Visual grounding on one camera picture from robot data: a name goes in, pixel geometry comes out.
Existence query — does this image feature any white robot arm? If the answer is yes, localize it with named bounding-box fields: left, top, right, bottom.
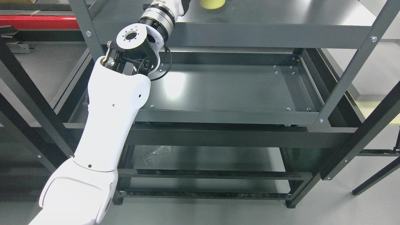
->
left=30, top=0, right=190, bottom=225

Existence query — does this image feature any black side shelf frame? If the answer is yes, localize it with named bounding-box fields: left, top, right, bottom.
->
left=0, top=31, right=94, bottom=203

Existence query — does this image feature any yellow plastic cup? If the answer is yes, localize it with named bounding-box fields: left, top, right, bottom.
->
left=199, top=0, right=226, bottom=10

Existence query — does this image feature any dark metal shelf rack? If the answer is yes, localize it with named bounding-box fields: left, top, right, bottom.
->
left=53, top=0, right=400, bottom=209

